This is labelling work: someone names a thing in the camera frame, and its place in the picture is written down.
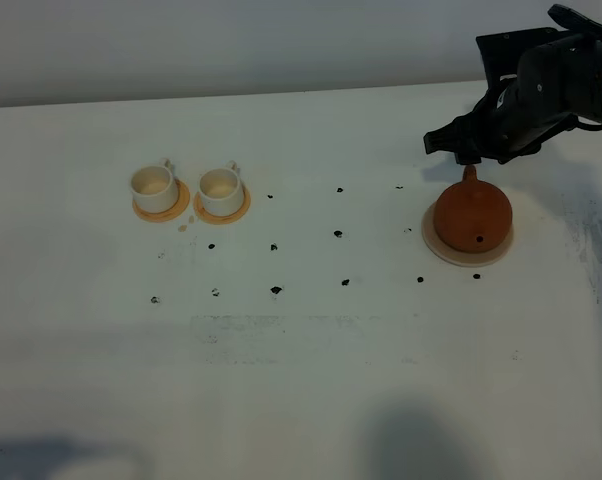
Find right white teacup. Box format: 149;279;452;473
198;161;245;217

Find beige round teapot coaster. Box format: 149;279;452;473
421;204;514;268

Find brown clay teapot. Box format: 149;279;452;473
433;165;513;254

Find left orange cup coaster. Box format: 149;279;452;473
132;179;192;223

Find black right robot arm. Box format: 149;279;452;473
424;4;602;165

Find orange cup coaster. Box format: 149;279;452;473
193;186;251;225
132;179;192;223

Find white teacup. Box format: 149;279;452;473
129;159;179;214
198;161;245;217

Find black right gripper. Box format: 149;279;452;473
423;27;591;166

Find right orange cup coaster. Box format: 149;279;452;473
193;186;251;225

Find left white teacup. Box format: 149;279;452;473
129;159;179;214

